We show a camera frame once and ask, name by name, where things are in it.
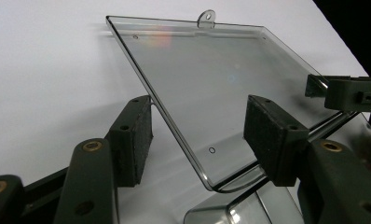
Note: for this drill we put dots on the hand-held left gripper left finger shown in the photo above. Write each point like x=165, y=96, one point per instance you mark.
x=130, y=143

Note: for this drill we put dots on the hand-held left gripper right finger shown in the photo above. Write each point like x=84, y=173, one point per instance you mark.
x=273, y=140

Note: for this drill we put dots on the clear plastic compartment box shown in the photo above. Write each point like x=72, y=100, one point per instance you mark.
x=205, y=93

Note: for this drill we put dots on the white table cover sheet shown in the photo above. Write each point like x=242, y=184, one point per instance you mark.
x=50, y=62

